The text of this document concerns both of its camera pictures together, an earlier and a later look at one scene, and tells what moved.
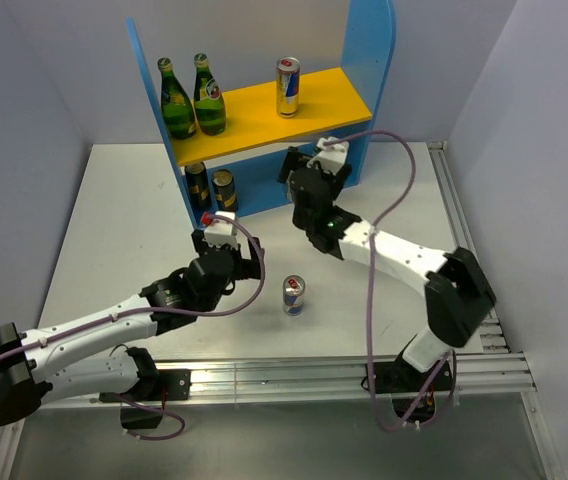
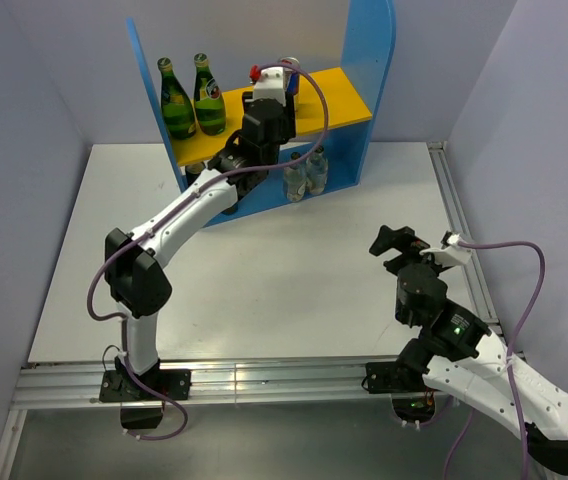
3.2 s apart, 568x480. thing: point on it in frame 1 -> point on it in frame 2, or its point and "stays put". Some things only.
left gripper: x=247 y=268 -> x=288 y=129
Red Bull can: x=293 y=292 -> x=293 y=84
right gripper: x=293 y=161 -> x=388 y=237
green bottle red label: x=210 y=104 stays put
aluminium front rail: x=313 y=380 stays put
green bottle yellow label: x=177 y=107 stays put
